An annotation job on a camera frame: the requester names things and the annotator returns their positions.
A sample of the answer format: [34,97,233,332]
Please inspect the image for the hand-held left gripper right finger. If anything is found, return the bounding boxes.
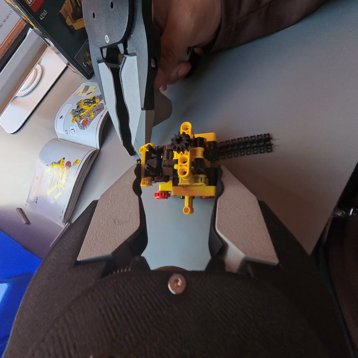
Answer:
[208,165,281,274]

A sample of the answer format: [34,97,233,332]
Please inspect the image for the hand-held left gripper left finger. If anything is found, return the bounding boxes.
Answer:
[76,164,149,262]

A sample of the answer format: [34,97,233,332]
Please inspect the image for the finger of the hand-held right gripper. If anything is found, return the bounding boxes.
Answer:
[97,59,138,156]
[120,52,155,147]

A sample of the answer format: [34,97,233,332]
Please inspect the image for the yellow lego bulldozer model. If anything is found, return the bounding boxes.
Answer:
[139,122,221,215]

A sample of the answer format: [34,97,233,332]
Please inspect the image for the black lego track strip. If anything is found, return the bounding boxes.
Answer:
[215,133,274,160]

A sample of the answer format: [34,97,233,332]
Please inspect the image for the person's right forearm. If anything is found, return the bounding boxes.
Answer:
[207,0,328,54]

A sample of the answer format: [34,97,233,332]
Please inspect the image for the dark lego set box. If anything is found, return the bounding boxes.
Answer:
[11,0,97,80]

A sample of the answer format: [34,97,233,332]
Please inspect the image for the lego instruction booklet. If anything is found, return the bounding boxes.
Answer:
[26,82,110,227]

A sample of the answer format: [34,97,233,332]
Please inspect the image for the person's right hand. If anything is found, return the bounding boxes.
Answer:
[152,0,224,92]

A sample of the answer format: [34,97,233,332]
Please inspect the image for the silver monitor stand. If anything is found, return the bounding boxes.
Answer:
[0,46,68,134]

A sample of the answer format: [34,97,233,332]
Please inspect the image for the blue plastic bin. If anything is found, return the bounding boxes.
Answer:
[0,229,42,316]

